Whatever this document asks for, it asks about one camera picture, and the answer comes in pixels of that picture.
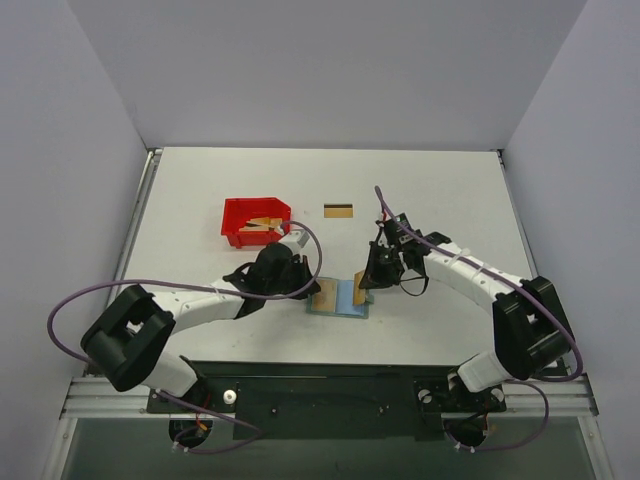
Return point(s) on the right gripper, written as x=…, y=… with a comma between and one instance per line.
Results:
x=381, y=261

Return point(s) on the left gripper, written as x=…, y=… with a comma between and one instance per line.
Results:
x=298, y=275

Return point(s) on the gold VIP card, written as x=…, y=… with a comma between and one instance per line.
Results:
x=360, y=295
x=326, y=299

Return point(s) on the gold card with magnetic stripe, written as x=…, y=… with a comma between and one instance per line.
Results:
x=338, y=211

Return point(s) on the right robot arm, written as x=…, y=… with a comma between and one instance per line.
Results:
x=530, y=328

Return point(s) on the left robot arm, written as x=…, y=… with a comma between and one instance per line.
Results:
x=127, y=342

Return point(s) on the gold card inside bin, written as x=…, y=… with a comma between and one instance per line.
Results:
x=261, y=224

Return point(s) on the red plastic bin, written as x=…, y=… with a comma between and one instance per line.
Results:
x=238, y=210

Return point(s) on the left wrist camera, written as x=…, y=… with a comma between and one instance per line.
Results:
x=295, y=241

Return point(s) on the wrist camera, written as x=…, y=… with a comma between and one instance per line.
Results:
x=387, y=224
x=295, y=241

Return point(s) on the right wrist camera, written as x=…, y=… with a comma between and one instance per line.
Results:
x=387, y=224

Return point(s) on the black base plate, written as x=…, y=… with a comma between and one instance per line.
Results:
x=334, y=401

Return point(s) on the aluminium frame rail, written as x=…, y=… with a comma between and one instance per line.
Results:
x=94, y=397

